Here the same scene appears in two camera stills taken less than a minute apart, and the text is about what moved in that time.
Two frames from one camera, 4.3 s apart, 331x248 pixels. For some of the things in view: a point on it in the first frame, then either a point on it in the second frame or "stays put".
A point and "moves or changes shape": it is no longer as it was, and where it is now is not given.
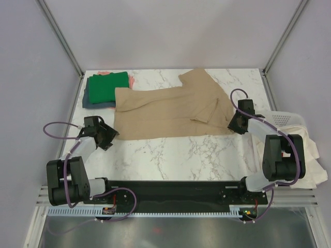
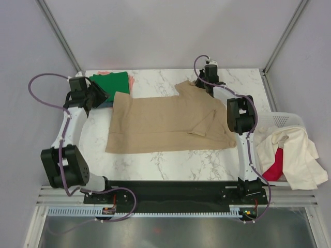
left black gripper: x=110 y=134 -> x=101 y=94
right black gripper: x=232 y=126 -> x=198 y=81
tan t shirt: x=198 y=106 moves or changes shape
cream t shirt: x=314 y=174 stays put
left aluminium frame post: x=61 y=37 stays put
